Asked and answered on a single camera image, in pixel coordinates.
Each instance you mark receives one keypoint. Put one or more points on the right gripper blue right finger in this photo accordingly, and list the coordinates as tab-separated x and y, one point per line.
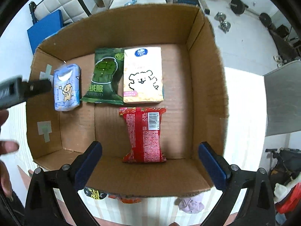
215	165

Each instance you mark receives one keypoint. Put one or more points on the beige bear tissue pack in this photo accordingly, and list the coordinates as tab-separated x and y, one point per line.
142	75

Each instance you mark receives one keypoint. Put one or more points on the black shoe shine wipes pack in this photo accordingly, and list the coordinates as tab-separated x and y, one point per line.
94	194

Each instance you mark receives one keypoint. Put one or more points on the red snack packet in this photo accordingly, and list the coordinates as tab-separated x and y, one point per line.
143	126

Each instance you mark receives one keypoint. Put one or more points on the red plastic bag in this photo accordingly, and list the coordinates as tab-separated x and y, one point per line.
290	202

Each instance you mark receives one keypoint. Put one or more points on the left hand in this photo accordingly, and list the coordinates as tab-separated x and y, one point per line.
7	146

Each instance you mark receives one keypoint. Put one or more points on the blue folded mat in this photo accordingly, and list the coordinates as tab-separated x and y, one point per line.
44	28

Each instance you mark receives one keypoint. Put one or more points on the cardboard box with blue print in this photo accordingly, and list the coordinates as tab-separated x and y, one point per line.
194	90

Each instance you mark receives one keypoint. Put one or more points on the green wipes packet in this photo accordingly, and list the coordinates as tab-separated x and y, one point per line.
108	70

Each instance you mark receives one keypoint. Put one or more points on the barbell on floor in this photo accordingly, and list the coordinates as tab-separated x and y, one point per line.
239	7

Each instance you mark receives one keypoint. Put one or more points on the orange snack packet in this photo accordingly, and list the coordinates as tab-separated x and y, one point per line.
125	200

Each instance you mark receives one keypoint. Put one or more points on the blue tissue pack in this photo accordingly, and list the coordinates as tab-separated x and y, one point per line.
66	85

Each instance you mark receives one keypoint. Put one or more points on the chrome dumbbell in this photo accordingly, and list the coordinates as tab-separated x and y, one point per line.
223	24

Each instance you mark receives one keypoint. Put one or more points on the grey shell chair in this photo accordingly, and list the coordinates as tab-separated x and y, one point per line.
283	99

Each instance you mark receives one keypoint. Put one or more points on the white goose plush toy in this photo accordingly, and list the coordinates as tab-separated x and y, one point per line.
281	191

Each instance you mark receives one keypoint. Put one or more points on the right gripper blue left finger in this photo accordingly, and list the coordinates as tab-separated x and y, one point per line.
84	165

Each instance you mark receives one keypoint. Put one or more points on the white padded folding chair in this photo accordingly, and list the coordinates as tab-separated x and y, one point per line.
71	10

